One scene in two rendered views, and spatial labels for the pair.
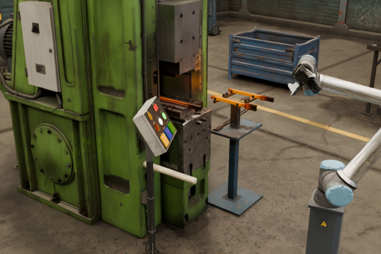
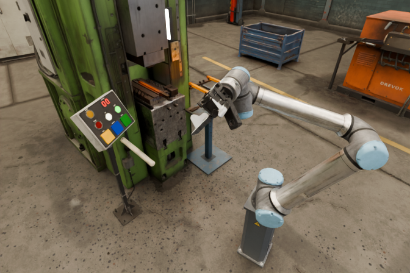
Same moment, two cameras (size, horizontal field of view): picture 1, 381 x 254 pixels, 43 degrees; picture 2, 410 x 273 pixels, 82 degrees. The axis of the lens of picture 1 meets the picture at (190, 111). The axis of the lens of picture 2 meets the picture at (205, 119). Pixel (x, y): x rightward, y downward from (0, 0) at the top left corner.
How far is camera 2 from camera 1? 179 cm
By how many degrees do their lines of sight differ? 15
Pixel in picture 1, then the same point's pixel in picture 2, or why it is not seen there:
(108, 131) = not seen: hidden behind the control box
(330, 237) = (262, 234)
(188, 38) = (152, 32)
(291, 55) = (280, 43)
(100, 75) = (81, 63)
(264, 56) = (262, 42)
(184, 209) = (161, 170)
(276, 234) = (232, 197)
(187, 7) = not seen: outside the picture
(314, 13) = (307, 13)
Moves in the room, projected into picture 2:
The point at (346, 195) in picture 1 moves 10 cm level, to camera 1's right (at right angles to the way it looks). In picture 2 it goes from (276, 221) to (295, 223)
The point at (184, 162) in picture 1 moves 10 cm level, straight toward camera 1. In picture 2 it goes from (156, 139) to (153, 147)
